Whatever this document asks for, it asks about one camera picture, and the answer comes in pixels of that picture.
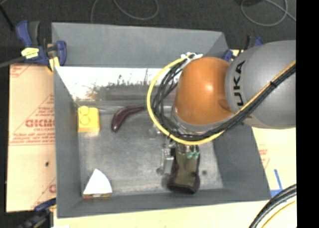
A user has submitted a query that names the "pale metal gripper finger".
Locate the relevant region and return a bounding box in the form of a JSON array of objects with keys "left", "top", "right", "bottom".
[
  {"left": 163, "top": 148, "right": 175, "bottom": 175},
  {"left": 156, "top": 148, "right": 166, "bottom": 175}
]

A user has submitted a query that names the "dark purple and olive pouch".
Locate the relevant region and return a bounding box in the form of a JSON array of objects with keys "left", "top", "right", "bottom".
[{"left": 166, "top": 156, "right": 201, "bottom": 195}]

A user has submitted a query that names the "grey metal bin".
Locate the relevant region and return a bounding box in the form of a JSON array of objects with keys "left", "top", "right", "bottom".
[{"left": 51, "top": 22, "right": 272, "bottom": 218}]

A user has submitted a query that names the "purple toy eggplant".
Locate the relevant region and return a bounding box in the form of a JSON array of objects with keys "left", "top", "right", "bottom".
[{"left": 111, "top": 105, "right": 147, "bottom": 133}]

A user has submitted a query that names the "white wedge toy cake slice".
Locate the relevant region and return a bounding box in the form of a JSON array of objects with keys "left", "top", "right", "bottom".
[{"left": 82, "top": 168, "right": 113, "bottom": 199}]

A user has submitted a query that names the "yellow toy brick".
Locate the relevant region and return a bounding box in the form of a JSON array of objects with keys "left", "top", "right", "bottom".
[{"left": 77, "top": 106, "right": 101, "bottom": 133}]

